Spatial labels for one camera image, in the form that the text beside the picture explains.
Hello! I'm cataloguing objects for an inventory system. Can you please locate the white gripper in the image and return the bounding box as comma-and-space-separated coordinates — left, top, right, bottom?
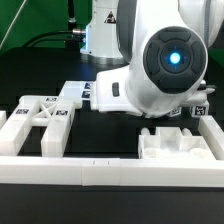
90, 66, 216, 117

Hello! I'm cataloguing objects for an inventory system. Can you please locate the white chair seat part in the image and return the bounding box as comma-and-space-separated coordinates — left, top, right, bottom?
138, 127, 216, 161

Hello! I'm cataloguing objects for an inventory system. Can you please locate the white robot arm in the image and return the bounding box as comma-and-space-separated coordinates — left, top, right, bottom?
81, 0, 224, 117

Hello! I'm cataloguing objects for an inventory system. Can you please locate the white left fence bar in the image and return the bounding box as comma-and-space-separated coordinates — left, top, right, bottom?
0, 111, 6, 130

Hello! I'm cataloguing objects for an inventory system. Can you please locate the white fence bar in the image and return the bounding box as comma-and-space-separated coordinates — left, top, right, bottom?
0, 111, 6, 130
0, 156, 224, 187
198, 115, 224, 160

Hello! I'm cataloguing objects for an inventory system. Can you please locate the white right fence bar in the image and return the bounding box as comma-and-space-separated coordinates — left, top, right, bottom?
198, 115, 224, 160

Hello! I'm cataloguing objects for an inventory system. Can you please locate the white front fence bar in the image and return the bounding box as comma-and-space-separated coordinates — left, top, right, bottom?
0, 156, 224, 187

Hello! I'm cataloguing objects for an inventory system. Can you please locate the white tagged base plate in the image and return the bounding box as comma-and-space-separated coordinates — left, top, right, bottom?
59, 81, 93, 101

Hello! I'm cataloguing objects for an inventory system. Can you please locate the white chair back frame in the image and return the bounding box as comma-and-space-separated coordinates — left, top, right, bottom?
0, 95, 82, 157

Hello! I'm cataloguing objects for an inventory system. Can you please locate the black cable with connector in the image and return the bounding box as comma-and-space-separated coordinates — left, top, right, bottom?
22, 29, 87, 48

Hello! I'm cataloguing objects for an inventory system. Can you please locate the black vertical post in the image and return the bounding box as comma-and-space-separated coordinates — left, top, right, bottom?
67, 0, 76, 23

